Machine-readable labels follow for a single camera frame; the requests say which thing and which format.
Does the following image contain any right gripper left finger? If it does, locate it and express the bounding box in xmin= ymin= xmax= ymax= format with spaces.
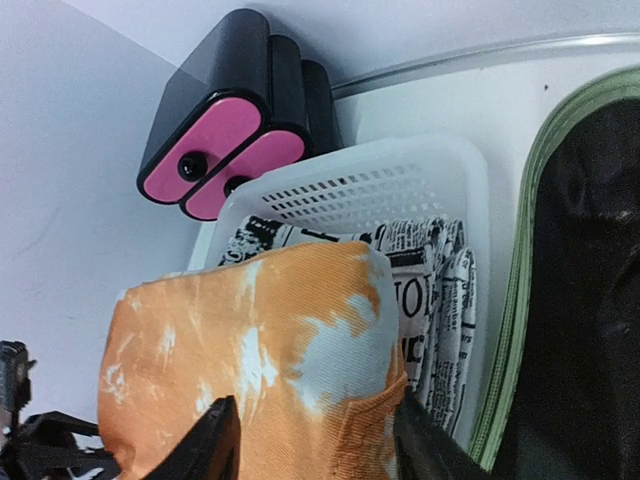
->
xmin=164 ymin=396 xmax=241 ymax=480

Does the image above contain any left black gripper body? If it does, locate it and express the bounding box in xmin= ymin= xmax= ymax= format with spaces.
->
xmin=1 ymin=411 xmax=120 ymax=480

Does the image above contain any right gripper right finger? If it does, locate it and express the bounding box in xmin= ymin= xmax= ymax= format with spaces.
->
xmin=393 ymin=387 xmax=494 ymax=480

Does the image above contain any orange snack bag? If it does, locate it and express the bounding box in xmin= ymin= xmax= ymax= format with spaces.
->
xmin=98 ymin=242 xmax=407 ymax=479

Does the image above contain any green hard-shell suitcase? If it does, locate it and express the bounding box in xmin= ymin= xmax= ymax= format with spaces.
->
xmin=471 ymin=67 xmax=639 ymax=479

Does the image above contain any newspaper print garment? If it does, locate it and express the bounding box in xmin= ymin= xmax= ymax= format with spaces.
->
xmin=216 ymin=215 xmax=477 ymax=434

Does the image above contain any white perforated plastic basket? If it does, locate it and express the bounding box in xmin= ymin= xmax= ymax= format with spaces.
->
xmin=188 ymin=133 xmax=490 ymax=448

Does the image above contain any black pink drawer organizer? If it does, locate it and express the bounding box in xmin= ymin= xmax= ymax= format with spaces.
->
xmin=136 ymin=8 xmax=341 ymax=221

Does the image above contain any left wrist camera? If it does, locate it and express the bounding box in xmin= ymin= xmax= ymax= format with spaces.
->
xmin=1 ymin=340 xmax=37 ymax=432

